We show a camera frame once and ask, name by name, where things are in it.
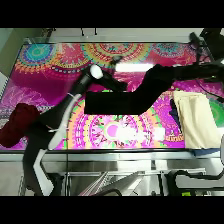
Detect black garment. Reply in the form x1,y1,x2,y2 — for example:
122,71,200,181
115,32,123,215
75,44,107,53
84,63,175,116

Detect beige garment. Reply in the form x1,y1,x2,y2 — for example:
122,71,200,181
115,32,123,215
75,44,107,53
172,90,223,150

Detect dark red garment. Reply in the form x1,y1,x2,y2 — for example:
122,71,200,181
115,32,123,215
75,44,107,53
0,102,42,149

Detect silver frame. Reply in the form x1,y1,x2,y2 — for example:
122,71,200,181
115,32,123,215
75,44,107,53
0,149,224,197

